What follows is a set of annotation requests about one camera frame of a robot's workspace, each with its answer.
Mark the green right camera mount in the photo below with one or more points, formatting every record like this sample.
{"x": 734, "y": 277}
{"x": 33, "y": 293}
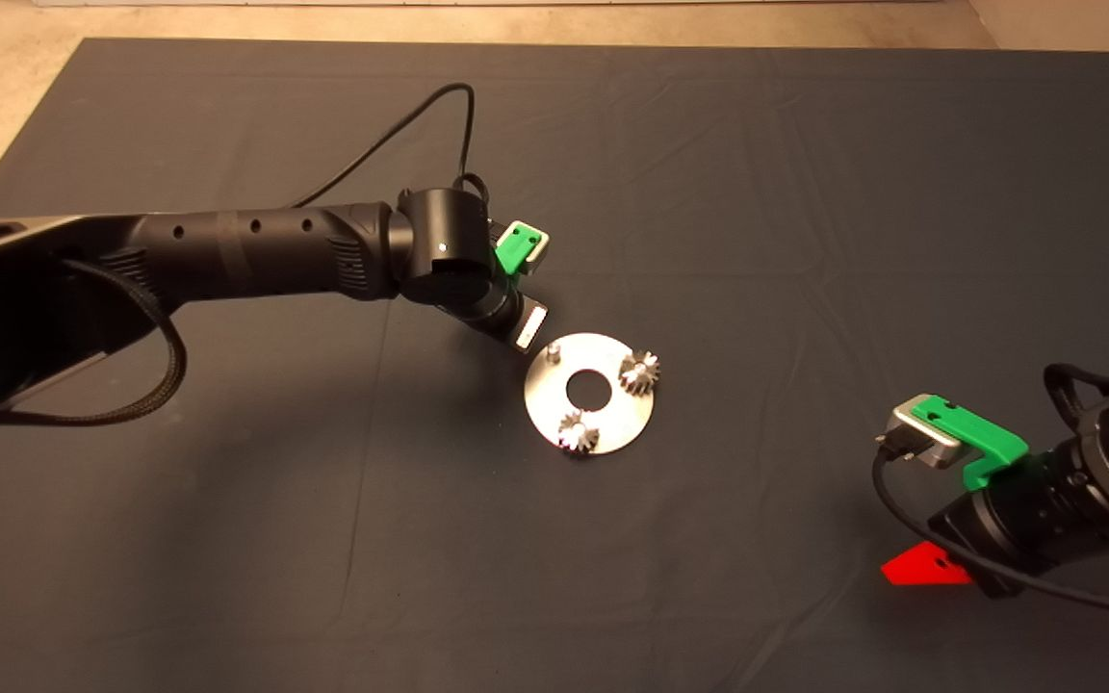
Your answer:
{"x": 980, "y": 435}

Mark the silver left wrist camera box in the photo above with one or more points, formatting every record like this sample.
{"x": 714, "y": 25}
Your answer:
{"x": 540, "y": 248}

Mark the round metal carrier plate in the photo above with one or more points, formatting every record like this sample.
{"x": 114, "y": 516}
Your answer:
{"x": 554, "y": 399}

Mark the green left camera mount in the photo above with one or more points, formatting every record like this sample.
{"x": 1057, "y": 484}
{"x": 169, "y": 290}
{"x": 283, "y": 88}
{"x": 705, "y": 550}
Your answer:
{"x": 514, "y": 250}

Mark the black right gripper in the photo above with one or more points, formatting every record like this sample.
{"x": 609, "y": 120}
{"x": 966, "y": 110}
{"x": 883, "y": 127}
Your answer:
{"x": 1026, "y": 525}

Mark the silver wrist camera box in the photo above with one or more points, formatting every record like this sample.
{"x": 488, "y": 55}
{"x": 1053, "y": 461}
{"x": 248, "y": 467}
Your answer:
{"x": 918, "y": 433}
{"x": 540, "y": 248}

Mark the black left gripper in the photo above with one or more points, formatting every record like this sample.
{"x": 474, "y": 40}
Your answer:
{"x": 502, "y": 313}

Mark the small steel planetary gear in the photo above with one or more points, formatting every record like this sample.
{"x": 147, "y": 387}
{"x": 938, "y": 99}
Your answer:
{"x": 578, "y": 435}
{"x": 637, "y": 375}

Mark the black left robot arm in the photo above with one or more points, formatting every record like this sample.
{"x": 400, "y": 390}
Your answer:
{"x": 227, "y": 255}

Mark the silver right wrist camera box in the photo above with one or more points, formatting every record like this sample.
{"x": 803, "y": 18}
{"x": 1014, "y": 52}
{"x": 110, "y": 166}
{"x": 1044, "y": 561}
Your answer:
{"x": 918, "y": 433}

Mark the dark grey table cloth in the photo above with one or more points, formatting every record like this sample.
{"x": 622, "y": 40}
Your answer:
{"x": 805, "y": 173}

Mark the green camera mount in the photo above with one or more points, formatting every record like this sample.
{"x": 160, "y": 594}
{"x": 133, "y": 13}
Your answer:
{"x": 980, "y": 435}
{"x": 514, "y": 250}

